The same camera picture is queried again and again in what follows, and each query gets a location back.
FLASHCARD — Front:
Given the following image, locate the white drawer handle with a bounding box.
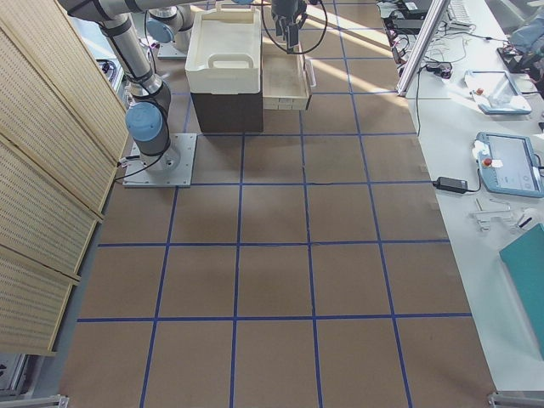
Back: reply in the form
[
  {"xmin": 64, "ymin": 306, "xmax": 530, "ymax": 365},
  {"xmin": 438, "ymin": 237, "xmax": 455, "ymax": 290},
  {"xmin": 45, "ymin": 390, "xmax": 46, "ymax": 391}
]
[{"xmin": 305, "ymin": 59, "xmax": 316, "ymax": 88}]

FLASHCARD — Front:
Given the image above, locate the blue teach pendant right near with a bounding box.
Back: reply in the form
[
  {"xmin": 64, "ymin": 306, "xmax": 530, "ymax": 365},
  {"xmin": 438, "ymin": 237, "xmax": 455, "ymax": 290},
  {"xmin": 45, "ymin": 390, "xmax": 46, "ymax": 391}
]
[{"xmin": 473, "ymin": 132, "xmax": 543, "ymax": 198}]

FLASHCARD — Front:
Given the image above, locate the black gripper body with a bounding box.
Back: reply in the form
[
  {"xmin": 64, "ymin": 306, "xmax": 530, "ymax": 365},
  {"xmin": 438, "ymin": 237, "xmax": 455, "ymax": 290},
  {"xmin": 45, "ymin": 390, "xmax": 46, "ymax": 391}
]
[{"xmin": 271, "ymin": 0, "xmax": 305, "ymax": 18}]

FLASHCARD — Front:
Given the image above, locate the black adapter on right table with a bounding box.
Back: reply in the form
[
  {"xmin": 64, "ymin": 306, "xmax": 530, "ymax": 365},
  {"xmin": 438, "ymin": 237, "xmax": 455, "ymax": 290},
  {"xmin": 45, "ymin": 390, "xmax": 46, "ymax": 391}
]
[{"xmin": 432, "ymin": 177, "xmax": 468, "ymax": 194}]

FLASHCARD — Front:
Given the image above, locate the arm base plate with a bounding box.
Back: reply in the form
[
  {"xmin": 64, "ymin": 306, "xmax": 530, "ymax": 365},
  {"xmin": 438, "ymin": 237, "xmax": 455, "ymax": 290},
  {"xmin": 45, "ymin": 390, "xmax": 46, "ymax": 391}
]
[
  {"xmin": 120, "ymin": 133, "xmax": 197, "ymax": 188},
  {"xmin": 157, "ymin": 42, "xmax": 188, "ymax": 60}
]

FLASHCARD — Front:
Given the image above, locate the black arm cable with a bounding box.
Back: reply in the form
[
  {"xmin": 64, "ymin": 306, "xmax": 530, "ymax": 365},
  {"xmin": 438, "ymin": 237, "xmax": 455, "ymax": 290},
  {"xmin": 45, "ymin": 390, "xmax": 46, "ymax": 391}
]
[{"xmin": 260, "ymin": 0, "xmax": 328, "ymax": 55}]

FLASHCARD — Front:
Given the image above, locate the white plastic tray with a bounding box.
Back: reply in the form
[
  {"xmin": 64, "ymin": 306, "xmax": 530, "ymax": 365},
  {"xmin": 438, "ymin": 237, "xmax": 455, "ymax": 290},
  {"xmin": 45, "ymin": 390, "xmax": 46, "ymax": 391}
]
[{"xmin": 185, "ymin": 3, "xmax": 262, "ymax": 94}]

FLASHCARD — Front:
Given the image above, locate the blue teach pendant right far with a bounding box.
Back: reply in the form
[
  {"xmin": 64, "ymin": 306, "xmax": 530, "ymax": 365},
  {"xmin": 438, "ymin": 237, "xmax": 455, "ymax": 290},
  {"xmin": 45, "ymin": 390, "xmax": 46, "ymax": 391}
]
[{"xmin": 464, "ymin": 70, "xmax": 532, "ymax": 115}]

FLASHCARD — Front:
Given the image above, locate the right side perforated panel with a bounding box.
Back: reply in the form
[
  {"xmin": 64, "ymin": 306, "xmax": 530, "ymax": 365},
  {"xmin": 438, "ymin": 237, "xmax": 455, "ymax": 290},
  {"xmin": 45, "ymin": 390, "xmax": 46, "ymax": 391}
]
[{"xmin": 1, "ymin": 1, "xmax": 128, "ymax": 355}]

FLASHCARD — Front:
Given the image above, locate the brown wooden drawer cabinet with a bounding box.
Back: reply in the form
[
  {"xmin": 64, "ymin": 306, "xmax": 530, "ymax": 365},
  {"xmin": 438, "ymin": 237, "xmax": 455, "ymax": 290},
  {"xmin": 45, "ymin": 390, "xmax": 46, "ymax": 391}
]
[{"xmin": 189, "ymin": 41, "xmax": 315, "ymax": 133}]

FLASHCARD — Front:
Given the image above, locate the blue teach pendant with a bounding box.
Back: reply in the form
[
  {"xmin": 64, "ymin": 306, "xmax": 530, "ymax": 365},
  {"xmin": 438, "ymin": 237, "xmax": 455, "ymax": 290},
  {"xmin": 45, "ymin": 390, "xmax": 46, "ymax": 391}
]
[
  {"xmin": 464, "ymin": 70, "xmax": 532, "ymax": 115},
  {"xmin": 473, "ymin": 132, "xmax": 543, "ymax": 198}
]

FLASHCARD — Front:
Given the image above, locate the right side aluminium post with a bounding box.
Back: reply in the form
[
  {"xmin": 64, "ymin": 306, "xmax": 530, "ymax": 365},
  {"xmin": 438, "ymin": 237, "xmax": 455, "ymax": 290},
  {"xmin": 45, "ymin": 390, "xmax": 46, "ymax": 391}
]
[{"xmin": 396, "ymin": 0, "xmax": 450, "ymax": 97}]

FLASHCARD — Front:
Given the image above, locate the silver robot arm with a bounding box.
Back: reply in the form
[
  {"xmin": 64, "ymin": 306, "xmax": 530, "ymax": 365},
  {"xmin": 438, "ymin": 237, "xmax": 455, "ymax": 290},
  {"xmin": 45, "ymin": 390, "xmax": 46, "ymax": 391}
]
[
  {"xmin": 144, "ymin": 1, "xmax": 308, "ymax": 55},
  {"xmin": 60, "ymin": 1, "xmax": 194, "ymax": 173}
]

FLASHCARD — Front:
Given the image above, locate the clear acrylic bracket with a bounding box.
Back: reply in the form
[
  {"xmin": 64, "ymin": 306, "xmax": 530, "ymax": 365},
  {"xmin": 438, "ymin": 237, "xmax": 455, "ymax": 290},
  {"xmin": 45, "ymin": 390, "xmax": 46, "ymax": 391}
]
[{"xmin": 468, "ymin": 198, "xmax": 519, "ymax": 233}]

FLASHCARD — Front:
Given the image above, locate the teal box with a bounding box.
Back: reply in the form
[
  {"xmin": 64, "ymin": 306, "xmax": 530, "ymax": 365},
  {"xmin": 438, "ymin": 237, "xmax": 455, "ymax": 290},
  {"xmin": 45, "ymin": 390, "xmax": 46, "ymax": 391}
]
[{"xmin": 500, "ymin": 224, "xmax": 543, "ymax": 348}]

